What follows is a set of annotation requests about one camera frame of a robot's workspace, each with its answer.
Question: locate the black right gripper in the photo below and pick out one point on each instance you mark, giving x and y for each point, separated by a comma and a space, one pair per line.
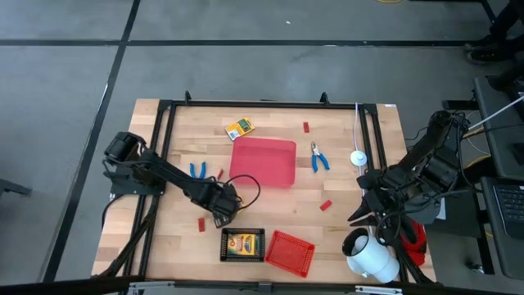
385, 192

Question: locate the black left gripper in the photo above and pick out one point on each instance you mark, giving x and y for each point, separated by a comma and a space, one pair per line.
223, 198

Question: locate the black slotted plastic basket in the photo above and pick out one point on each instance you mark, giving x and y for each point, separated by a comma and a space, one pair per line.
223, 246

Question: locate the red eraser block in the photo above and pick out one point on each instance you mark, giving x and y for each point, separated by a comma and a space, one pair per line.
201, 224
220, 174
306, 127
326, 205

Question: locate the red slotted plastic basket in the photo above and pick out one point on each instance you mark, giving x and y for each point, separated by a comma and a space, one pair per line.
290, 253

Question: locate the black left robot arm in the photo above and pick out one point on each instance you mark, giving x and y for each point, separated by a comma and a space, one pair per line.
163, 168

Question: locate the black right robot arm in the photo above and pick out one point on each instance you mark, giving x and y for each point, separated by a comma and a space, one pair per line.
434, 160

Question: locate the yellow crayon box colourful front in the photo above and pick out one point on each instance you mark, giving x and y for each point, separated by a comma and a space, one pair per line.
242, 245

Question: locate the red cloth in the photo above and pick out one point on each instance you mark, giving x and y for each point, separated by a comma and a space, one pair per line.
415, 243

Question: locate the pink-red plastic tray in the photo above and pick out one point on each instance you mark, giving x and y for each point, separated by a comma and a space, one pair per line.
262, 162

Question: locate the black laptop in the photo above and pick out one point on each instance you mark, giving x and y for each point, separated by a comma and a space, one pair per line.
507, 213

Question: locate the black desk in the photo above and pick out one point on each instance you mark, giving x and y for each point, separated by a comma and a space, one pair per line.
497, 135

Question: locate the white rod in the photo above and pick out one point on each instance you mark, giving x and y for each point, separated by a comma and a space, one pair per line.
497, 112

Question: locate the person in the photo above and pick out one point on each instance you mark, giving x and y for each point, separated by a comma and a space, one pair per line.
491, 47

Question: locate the black furniture leg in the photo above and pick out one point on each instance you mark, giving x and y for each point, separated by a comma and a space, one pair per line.
12, 187

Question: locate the white round puck switch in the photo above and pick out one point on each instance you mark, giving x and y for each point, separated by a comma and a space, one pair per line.
358, 158

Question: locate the black metal table frame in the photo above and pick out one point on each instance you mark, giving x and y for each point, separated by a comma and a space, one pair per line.
266, 103

